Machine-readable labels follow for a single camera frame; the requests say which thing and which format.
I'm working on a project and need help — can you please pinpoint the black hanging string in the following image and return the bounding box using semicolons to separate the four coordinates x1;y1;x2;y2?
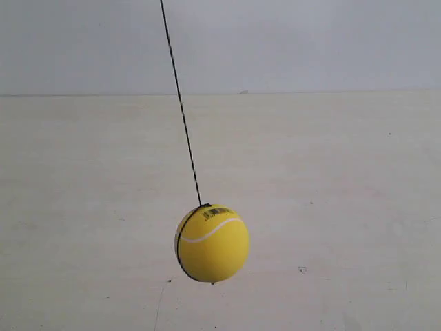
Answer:
159;0;204;207

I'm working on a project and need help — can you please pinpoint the yellow tennis ball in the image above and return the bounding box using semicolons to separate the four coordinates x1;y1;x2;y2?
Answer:
174;203;250;284

